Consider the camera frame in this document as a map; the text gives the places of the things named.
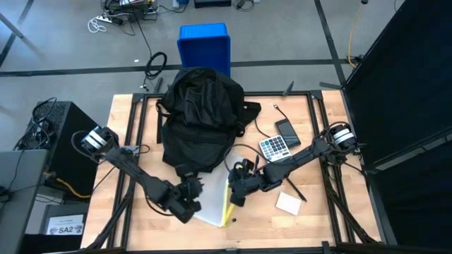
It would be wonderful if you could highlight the yellow floor cable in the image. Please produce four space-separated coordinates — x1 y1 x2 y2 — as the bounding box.
347 3 365 69

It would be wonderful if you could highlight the grey desk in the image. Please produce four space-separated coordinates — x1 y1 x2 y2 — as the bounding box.
0 150 49 254

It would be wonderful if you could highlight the grey calculator with white keys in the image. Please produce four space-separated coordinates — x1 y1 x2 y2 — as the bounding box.
258 135 293 163

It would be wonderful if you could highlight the black charger with cable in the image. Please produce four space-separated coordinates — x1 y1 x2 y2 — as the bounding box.
254 103 289 140

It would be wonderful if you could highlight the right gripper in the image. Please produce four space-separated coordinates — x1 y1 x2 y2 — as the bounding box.
227 158 266 208

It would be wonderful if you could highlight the white cable bundle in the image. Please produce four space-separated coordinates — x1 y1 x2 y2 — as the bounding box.
87 16 114 34

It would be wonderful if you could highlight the coiled black cable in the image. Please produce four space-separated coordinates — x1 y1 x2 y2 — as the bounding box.
142 52 168 90

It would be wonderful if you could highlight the black pen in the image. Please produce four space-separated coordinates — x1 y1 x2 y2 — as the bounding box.
285 177 307 202

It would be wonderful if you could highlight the yellow cable by tower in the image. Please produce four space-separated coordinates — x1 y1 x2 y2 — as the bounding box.
44 171 93 200

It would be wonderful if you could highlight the grey metal table leg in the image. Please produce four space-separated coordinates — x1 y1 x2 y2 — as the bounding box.
0 12 25 39

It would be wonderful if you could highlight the black backpack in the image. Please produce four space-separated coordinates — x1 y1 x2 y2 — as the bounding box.
155 66 262 177

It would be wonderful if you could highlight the black partition panel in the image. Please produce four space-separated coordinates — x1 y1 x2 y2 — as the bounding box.
344 0 452 248

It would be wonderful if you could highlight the white SA2 label sign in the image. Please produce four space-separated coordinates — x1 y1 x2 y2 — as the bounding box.
46 214 85 236

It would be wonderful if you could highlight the black power strip with cables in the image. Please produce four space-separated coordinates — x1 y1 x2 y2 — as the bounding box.
101 0 160 23

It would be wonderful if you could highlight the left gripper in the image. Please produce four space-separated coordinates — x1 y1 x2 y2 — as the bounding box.
169 174 205 225

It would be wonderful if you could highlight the white mesh pouch yellow trim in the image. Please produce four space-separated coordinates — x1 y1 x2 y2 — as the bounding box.
192 151 248 229

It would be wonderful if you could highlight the white square notepad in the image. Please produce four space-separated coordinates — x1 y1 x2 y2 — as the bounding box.
275 191 303 216

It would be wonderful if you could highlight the black cable bundle on tower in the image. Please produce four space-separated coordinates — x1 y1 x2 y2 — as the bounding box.
13 97 59 152

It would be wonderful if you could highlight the blue plastic bin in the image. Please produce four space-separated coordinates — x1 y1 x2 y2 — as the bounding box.
177 23 232 78

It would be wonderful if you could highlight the black computer tower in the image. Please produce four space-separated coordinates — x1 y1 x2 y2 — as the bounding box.
26 101 103 195

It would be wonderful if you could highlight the black smartphone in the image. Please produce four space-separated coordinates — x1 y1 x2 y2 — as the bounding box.
274 118 302 148

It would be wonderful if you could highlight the black equipment case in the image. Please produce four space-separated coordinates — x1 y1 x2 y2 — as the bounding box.
20 202 89 254

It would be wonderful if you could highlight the black flat device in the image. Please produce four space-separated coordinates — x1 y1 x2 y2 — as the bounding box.
194 0 232 9

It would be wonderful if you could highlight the black metal table frame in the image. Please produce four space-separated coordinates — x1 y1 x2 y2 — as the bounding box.
84 77 386 254

